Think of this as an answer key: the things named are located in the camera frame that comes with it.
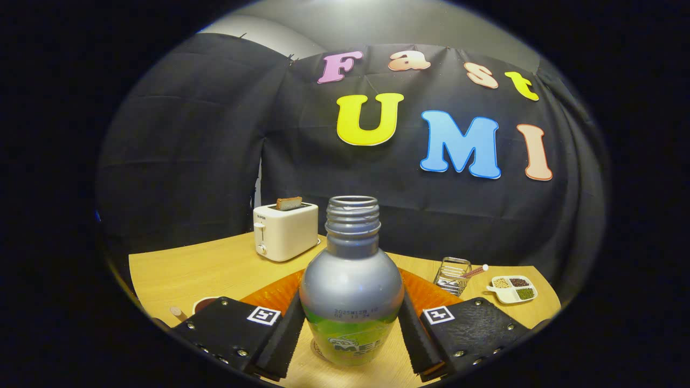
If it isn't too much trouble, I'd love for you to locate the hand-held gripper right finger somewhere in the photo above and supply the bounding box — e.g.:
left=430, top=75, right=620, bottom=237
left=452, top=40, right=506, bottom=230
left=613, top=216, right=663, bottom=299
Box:
left=398, top=268, right=548, bottom=382

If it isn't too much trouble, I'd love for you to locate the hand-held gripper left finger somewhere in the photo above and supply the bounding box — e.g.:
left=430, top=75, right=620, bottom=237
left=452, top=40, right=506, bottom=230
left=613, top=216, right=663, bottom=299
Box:
left=156, top=268, right=307, bottom=380

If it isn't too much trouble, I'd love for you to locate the cream cup with wooden handle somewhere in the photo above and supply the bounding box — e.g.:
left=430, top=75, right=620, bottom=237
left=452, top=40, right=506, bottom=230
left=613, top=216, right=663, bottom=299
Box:
left=169, top=296, right=222, bottom=317

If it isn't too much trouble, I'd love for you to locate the silver green juice bottle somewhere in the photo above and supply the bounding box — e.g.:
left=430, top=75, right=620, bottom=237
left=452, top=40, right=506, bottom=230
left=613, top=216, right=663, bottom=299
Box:
left=299, top=196, right=405, bottom=367

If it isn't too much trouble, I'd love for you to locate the wooden table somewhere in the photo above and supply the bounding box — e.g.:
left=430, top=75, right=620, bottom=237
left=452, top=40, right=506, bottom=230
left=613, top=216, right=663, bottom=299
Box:
left=128, top=232, right=561, bottom=388

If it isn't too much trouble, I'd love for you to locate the white divided bean dish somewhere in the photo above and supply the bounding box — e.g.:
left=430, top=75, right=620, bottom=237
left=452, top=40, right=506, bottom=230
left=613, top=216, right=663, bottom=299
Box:
left=486, top=275, right=539, bottom=304

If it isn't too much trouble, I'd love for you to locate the cream toaster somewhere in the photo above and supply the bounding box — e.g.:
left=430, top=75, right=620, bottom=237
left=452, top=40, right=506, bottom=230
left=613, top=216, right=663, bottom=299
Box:
left=253, top=202, right=320, bottom=263

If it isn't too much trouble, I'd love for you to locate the wire basket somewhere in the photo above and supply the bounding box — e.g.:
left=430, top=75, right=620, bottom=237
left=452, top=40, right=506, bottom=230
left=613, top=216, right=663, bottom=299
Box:
left=433, top=257, right=473, bottom=296

